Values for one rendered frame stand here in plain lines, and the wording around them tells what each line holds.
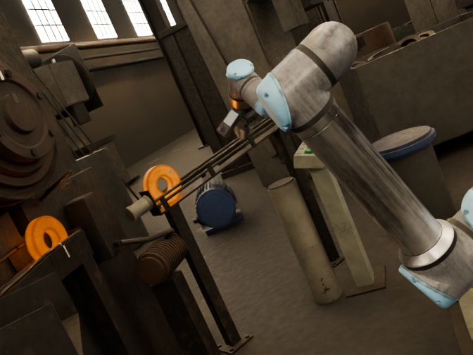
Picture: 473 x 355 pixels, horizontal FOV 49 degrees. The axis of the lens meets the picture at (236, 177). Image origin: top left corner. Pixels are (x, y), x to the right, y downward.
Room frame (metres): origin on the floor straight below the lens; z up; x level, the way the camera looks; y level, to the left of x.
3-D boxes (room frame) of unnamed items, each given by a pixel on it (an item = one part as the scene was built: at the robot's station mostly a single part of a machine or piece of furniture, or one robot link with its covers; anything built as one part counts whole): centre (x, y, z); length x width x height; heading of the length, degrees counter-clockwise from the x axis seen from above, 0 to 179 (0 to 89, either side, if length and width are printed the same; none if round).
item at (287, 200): (1.98, -0.15, 0.26); 0.12 x 0.12 x 0.52
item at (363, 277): (1.96, -0.32, 0.31); 0.24 x 0.16 x 0.62; 160
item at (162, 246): (1.84, 0.37, 0.27); 0.22 x 0.13 x 0.53; 160
